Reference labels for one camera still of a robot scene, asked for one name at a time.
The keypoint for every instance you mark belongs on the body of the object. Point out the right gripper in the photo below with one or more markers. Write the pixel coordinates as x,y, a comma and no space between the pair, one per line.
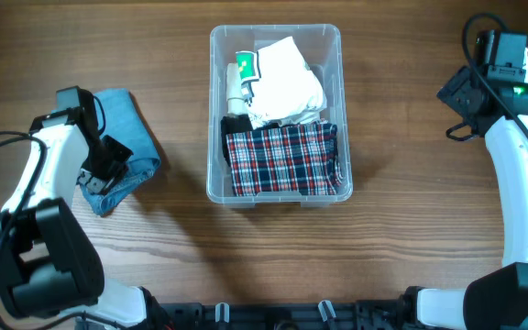
454,90

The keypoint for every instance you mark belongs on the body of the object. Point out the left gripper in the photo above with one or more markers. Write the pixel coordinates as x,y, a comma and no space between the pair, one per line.
104,183

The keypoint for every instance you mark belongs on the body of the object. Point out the blue denim jeans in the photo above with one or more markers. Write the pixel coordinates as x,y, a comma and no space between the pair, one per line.
125,126

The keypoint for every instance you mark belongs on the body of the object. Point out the black garment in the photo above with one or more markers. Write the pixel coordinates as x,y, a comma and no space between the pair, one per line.
231,125

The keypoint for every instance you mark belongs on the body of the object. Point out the cream white cloth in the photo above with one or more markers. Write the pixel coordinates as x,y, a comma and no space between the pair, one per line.
236,105

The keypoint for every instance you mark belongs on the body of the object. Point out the red plaid shirt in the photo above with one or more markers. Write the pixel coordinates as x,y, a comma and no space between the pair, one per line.
300,158

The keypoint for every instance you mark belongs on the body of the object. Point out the white printed t-shirt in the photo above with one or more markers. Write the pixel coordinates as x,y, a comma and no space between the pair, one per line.
278,85

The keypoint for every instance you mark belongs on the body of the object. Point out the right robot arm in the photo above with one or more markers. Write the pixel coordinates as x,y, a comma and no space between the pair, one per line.
498,300

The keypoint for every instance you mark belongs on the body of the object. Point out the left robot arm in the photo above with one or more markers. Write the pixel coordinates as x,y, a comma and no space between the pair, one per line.
49,269

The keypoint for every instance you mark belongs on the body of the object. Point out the clear plastic storage bin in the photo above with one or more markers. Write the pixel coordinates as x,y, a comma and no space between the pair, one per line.
320,45

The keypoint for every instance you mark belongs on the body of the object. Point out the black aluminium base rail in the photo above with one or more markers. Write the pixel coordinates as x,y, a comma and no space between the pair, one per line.
360,315

